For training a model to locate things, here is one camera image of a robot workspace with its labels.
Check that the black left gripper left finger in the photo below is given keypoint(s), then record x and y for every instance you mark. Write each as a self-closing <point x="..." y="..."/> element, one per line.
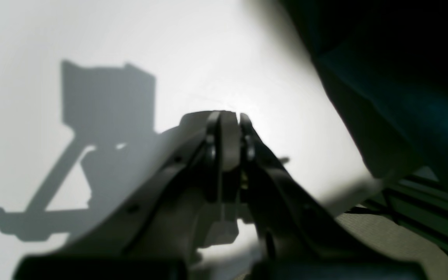
<point x="150" y="235"/>

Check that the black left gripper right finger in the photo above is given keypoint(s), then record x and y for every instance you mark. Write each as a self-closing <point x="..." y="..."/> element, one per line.
<point x="298" y="238"/>

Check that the blue T-shirt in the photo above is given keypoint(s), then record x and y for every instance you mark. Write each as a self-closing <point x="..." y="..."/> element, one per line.
<point x="394" y="53"/>

